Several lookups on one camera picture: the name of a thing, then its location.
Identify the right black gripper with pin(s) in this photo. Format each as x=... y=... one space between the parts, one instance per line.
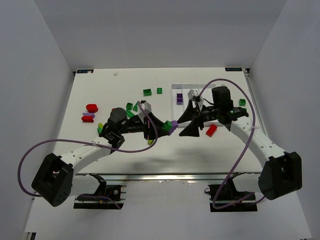
x=198 y=117

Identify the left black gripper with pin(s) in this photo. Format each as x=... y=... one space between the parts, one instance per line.
x=148 y=127

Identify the green and purple lego stack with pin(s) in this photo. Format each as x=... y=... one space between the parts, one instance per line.
x=170 y=126

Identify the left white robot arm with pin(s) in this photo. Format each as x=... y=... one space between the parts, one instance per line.
x=57 y=177

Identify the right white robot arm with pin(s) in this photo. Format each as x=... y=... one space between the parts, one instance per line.
x=281 y=171

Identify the lime small lego brick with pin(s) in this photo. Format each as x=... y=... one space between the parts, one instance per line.
x=150 y=142

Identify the red rectangular lego brick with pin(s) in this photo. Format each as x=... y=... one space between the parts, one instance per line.
x=211 y=130

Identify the green long lego plate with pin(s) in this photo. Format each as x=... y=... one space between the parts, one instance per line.
x=136 y=106

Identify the green flat lego plate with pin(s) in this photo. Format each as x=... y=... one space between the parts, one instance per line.
x=129 y=114

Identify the green square lego brick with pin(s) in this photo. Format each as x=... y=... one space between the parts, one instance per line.
x=129 y=106

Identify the green lego brick far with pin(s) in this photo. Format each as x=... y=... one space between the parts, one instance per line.
x=147 y=92

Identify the small green square lego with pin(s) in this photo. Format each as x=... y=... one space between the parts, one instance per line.
x=159 y=90

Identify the red rounded lego brick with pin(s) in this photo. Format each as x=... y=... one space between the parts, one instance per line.
x=92 y=108

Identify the red curved lego brick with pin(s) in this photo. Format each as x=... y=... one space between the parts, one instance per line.
x=87 y=119

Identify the right blue table sticker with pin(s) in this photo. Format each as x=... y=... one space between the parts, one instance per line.
x=233 y=69

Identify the blue table sticker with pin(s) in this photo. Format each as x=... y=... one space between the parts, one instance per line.
x=233 y=69
x=84 y=71

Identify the purple curved lego brick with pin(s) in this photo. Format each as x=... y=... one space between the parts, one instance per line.
x=89 y=114

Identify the left blue table sticker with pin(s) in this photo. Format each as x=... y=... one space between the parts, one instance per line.
x=84 y=71

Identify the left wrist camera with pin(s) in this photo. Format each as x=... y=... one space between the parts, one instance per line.
x=143 y=109

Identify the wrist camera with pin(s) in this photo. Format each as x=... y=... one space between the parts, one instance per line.
x=143 y=109
x=194 y=96

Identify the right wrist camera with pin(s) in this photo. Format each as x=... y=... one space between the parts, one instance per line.
x=194 y=96

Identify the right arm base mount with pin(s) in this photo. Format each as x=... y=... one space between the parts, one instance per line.
x=227 y=195

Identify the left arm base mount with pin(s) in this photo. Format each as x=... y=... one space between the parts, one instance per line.
x=93 y=192

